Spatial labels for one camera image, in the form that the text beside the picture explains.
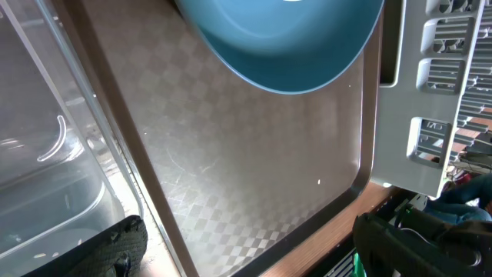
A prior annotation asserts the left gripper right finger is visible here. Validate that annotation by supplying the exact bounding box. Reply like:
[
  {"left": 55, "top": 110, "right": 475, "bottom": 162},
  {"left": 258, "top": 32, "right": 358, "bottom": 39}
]
[{"left": 377, "top": 209, "right": 491, "bottom": 277}]

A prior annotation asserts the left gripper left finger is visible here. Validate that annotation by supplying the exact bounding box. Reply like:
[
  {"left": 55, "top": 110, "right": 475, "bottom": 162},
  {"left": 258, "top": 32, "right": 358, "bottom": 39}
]
[{"left": 21, "top": 215, "right": 148, "bottom": 277}]

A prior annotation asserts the clear plastic waste bin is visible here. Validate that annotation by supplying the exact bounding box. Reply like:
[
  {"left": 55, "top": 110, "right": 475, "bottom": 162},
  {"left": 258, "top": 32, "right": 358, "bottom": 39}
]
[{"left": 1, "top": 0, "right": 144, "bottom": 276}]

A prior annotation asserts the grey plastic dishwasher rack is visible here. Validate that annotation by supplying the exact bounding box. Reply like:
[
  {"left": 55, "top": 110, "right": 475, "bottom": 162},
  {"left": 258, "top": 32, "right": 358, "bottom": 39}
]
[{"left": 371, "top": 0, "right": 491, "bottom": 198}]

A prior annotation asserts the person in blue clothes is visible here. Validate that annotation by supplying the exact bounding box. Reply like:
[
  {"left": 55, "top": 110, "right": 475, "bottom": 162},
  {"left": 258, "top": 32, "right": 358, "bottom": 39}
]
[{"left": 424, "top": 173, "right": 491, "bottom": 225}]

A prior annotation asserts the brown plastic serving tray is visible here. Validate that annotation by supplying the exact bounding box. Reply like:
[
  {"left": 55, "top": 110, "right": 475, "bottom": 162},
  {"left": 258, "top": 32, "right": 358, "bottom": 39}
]
[{"left": 53, "top": 1, "right": 381, "bottom": 276}]

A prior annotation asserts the dark blue plate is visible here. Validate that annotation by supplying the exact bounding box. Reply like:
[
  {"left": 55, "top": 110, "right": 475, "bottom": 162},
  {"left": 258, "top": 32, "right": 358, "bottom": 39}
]
[{"left": 177, "top": 0, "right": 384, "bottom": 95}]

